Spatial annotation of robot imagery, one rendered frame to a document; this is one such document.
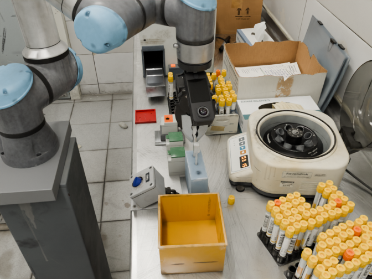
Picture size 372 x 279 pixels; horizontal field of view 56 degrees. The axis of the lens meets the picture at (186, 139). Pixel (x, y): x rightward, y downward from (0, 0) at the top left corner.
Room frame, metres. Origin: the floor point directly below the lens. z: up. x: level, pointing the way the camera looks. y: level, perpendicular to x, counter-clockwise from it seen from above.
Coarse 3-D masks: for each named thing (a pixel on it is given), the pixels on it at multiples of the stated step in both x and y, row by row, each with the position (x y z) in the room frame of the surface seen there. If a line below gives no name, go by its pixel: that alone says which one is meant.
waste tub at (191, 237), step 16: (160, 208) 0.48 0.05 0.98; (176, 208) 0.51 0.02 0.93; (192, 208) 0.51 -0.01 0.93; (208, 208) 0.52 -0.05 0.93; (160, 224) 0.44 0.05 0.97; (176, 224) 0.50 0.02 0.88; (192, 224) 0.50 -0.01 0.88; (208, 224) 0.50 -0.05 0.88; (224, 224) 0.44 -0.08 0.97; (160, 240) 0.40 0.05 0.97; (176, 240) 0.46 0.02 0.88; (192, 240) 0.46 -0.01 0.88; (208, 240) 0.46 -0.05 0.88; (224, 240) 0.40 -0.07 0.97; (160, 256) 0.38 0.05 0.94; (176, 256) 0.39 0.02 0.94; (192, 256) 0.39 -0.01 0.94; (208, 256) 0.39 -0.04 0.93; (224, 256) 0.39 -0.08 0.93; (176, 272) 0.39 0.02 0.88; (192, 272) 0.39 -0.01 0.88
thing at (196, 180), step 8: (192, 152) 0.65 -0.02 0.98; (200, 152) 0.65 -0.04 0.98; (192, 160) 0.62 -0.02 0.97; (200, 160) 0.62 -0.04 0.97; (192, 168) 0.60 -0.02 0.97; (200, 168) 0.60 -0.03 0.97; (192, 176) 0.57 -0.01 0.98; (200, 176) 0.57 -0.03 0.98; (184, 184) 0.63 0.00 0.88; (192, 184) 0.56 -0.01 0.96; (200, 184) 0.56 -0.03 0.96; (184, 192) 0.60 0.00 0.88; (192, 192) 0.56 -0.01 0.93; (200, 192) 0.56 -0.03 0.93; (208, 192) 0.60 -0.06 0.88
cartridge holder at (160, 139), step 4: (160, 128) 0.83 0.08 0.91; (156, 132) 0.84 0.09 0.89; (160, 132) 0.84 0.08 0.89; (156, 136) 0.82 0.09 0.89; (160, 136) 0.82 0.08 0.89; (164, 136) 0.80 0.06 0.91; (184, 136) 0.82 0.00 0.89; (156, 140) 0.80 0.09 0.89; (160, 140) 0.80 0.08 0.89; (164, 140) 0.80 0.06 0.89; (184, 140) 0.80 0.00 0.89; (156, 144) 0.80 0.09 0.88
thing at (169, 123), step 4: (164, 116) 0.84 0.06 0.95; (168, 116) 0.84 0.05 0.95; (172, 116) 0.84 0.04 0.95; (164, 120) 0.82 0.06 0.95; (168, 120) 0.82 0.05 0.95; (172, 120) 0.82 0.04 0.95; (164, 124) 0.80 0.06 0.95; (168, 124) 0.81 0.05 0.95; (172, 124) 0.81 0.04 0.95; (176, 124) 0.81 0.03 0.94; (164, 128) 0.80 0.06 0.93; (168, 128) 0.81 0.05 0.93; (172, 128) 0.81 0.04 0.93; (176, 128) 0.81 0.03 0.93; (164, 132) 0.80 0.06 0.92
